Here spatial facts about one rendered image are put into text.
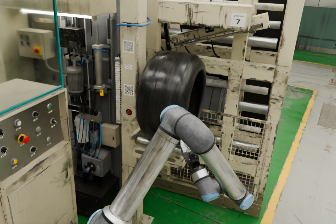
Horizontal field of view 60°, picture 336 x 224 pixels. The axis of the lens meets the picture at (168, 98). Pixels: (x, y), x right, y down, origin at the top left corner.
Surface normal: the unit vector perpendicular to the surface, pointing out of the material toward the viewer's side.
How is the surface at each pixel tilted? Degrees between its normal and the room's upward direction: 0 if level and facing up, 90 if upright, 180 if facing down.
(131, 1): 90
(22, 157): 90
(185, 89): 65
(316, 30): 90
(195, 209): 0
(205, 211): 0
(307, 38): 90
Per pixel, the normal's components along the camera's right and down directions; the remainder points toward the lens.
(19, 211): 0.94, 0.17
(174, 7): -0.35, 0.33
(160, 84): -0.26, -0.26
